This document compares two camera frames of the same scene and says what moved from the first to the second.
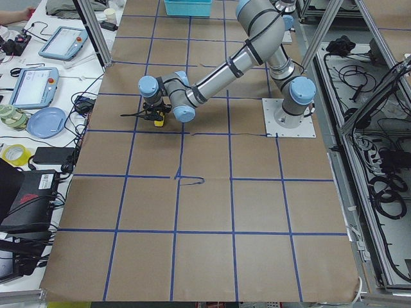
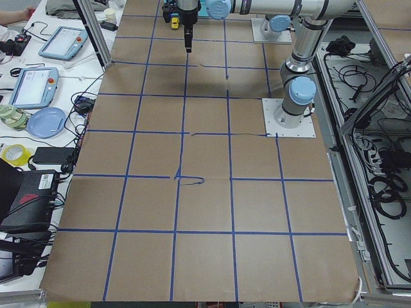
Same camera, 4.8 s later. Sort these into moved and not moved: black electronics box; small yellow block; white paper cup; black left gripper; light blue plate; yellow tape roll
Moved: black left gripper; small yellow block
Not moved: yellow tape roll; light blue plate; white paper cup; black electronics box
